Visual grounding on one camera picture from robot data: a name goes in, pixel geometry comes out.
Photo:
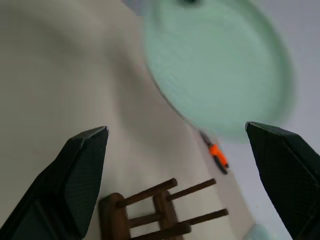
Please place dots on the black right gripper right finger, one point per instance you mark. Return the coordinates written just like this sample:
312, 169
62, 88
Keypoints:
285, 175

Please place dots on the green plate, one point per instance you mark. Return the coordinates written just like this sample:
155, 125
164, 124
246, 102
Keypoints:
217, 67

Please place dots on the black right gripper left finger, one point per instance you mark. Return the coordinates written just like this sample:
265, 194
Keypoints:
72, 180

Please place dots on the orange and black pliers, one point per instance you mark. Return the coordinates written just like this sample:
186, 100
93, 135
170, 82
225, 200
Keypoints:
218, 152

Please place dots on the wooden dish rack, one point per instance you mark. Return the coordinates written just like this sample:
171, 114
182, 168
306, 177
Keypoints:
152, 212

